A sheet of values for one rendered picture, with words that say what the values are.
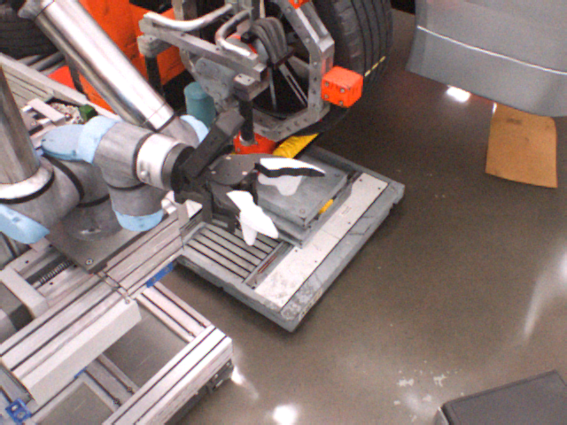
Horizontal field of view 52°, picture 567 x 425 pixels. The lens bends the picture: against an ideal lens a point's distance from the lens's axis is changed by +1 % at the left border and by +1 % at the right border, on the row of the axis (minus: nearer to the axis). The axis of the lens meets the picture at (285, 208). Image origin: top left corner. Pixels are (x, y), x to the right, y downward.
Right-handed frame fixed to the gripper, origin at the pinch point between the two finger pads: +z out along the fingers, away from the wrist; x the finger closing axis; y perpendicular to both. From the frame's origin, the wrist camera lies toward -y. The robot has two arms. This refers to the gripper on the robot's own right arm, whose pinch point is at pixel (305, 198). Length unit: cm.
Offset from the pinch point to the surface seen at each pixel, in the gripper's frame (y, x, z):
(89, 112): 50, -66, -101
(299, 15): 9, -80, -37
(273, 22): 10, -74, -41
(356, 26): 13, -91, -25
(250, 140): 39, -63, -41
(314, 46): 16, -80, -32
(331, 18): 11, -87, -31
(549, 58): 16, -108, 24
